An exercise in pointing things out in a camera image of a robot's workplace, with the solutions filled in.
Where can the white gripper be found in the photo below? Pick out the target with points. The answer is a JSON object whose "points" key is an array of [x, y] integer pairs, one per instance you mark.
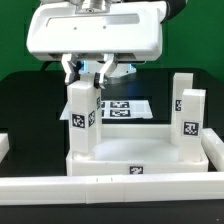
{"points": [[127, 31]]}

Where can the white desk tabletop tray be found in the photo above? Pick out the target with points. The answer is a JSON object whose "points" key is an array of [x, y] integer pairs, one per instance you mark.
{"points": [[134, 149]]}

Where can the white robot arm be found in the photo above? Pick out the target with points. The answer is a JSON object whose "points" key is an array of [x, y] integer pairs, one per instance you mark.
{"points": [[174, 7]]}

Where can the fiducial marker sheet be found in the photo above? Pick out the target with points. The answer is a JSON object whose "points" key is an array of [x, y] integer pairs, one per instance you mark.
{"points": [[129, 109]]}

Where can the white left fence piece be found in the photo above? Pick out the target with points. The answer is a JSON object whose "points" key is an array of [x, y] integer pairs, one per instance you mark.
{"points": [[4, 145]]}

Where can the white right fence wall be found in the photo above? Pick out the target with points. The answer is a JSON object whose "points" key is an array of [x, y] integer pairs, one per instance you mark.
{"points": [[214, 148]]}

